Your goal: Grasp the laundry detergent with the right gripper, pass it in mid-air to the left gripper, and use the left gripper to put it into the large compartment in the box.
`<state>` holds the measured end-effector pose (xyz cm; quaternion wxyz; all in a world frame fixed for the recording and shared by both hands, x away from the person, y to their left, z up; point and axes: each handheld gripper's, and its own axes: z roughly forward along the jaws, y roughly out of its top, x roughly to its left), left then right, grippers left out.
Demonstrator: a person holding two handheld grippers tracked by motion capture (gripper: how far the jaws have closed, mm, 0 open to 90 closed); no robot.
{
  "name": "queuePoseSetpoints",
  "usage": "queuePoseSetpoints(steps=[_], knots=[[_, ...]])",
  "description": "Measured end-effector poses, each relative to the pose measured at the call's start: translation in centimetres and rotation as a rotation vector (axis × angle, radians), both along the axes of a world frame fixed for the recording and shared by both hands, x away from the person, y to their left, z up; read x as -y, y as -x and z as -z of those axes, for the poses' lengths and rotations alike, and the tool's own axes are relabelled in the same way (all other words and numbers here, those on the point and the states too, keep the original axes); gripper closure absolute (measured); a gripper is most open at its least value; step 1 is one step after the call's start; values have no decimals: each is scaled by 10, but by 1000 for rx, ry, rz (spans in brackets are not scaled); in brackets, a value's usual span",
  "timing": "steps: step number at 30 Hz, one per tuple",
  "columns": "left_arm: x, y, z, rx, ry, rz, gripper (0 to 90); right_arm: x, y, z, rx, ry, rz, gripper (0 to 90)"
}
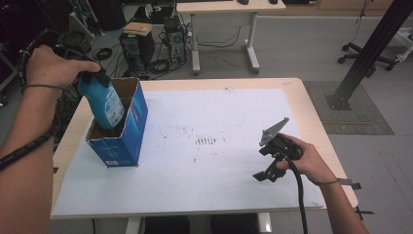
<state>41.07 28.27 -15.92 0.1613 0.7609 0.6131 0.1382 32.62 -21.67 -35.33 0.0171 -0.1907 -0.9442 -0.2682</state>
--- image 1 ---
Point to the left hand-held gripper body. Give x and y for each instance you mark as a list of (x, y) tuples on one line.
[(74, 42)]

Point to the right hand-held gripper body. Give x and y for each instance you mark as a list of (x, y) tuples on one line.
[(282, 143)]

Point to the blue bottle with white cap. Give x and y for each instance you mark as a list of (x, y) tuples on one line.
[(104, 104)]

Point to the blue cardboard box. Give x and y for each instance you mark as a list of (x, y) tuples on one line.
[(130, 130)]

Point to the person's left hand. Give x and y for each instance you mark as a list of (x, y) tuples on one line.
[(52, 70)]

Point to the person's right hand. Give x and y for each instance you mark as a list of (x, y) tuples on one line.
[(311, 162)]

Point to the black computer tower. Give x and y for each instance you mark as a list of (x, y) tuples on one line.
[(136, 52)]

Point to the grey wrist band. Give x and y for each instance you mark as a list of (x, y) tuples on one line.
[(42, 86), (328, 183)]

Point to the white table leg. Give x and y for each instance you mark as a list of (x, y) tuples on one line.
[(133, 226), (264, 223)]

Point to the white table mat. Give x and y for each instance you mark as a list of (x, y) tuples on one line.
[(211, 182)]

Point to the black curtain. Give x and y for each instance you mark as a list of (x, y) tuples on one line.
[(26, 19)]

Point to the brown cardboard package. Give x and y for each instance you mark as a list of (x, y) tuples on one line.
[(138, 28)]

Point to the open-sided computer tower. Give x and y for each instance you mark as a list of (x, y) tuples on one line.
[(175, 42)]

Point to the black office chair base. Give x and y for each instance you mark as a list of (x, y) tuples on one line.
[(360, 53)]

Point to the light wooden desk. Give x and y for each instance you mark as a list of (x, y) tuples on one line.
[(227, 8)]

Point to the black metal post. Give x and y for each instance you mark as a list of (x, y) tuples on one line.
[(373, 45)]

